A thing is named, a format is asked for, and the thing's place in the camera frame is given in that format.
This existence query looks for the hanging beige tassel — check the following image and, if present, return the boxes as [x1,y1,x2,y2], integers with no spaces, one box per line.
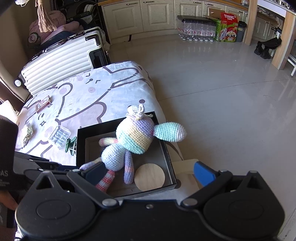
[35,0,57,33]

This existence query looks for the green hair claw clip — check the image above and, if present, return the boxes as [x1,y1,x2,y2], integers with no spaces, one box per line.
[65,137,77,156]

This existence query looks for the pack of water bottles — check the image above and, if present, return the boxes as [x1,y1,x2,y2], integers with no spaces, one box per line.
[177,15,216,42]

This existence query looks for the dark grey trash bin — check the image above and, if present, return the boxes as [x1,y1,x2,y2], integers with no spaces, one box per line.
[236,21,247,42]

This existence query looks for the black open gift box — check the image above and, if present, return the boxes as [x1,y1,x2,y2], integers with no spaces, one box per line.
[76,112,184,200]

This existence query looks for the wooden table leg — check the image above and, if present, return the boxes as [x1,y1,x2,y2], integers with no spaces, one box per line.
[272,11,295,70]

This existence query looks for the bear print blanket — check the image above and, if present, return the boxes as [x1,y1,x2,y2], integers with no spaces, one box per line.
[14,60,186,166]

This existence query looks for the black shoes on floor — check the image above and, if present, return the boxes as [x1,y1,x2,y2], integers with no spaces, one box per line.
[254,37,282,59]

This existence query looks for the bag of rubber bands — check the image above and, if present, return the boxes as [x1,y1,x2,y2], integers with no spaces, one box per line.
[23,124,34,143]

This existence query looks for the cream kitchen cabinets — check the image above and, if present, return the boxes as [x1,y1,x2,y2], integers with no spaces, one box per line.
[98,0,287,45]

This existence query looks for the small brown card box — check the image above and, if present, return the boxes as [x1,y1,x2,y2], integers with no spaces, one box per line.
[35,95,51,113]

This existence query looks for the red green snack box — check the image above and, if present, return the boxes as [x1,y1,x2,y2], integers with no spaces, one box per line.
[216,12,238,43]

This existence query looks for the round wooden coaster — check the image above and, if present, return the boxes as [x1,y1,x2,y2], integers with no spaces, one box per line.
[134,163,165,191]

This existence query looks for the pastel crochet stuffed toy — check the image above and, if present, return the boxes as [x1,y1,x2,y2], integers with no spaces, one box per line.
[91,103,187,192]

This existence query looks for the operator hand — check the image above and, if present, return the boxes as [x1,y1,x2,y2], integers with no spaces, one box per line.
[0,190,18,210]

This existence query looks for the white ribbed suitcase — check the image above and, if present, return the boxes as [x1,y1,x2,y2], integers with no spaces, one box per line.
[15,27,110,95]

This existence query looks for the clear plastic hair clip box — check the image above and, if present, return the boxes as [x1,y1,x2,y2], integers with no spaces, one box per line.
[49,125,71,149]

